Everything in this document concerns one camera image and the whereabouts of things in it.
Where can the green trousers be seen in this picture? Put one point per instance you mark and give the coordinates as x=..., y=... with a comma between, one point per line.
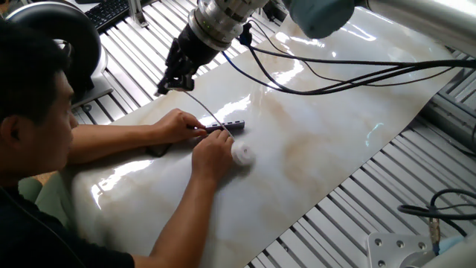
x=48, y=197

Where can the person's right hand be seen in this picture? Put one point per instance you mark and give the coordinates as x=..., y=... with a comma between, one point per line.
x=212, y=154

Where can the person's right forearm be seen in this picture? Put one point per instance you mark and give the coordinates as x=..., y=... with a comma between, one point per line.
x=175, y=231

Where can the grey device base plate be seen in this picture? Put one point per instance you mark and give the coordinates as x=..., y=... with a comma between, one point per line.
x=98, y=91

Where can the dark grey USB docking station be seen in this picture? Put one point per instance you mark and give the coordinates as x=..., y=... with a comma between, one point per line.
x=227, y=126

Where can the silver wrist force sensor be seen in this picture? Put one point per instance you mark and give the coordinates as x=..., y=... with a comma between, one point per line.
x=219, y=22

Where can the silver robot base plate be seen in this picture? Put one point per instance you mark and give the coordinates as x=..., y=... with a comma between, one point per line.
x=394, y=249

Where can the white round USB hub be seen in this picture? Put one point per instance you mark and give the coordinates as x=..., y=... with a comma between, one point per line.
x=242, y=153

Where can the person's left hand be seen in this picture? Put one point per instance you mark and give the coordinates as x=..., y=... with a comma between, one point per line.
x=176, y=126

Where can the black keyboard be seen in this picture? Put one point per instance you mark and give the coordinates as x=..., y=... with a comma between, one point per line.
x=108, y=13

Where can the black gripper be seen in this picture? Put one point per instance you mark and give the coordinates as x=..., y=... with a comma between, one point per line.
x=193, y=50

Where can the silver frame bracket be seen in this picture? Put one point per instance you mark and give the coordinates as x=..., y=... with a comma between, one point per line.
x=137, y=15

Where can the person's left forearm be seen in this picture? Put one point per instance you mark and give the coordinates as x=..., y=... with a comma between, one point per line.
x=111, y=143

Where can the black shirt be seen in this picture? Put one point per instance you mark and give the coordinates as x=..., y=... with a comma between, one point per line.
x=44, y=231

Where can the person's head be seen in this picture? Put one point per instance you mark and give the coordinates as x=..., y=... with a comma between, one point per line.
x=33, y=100

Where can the small black bolt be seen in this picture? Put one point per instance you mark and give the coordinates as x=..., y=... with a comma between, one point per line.
x=86, y=108

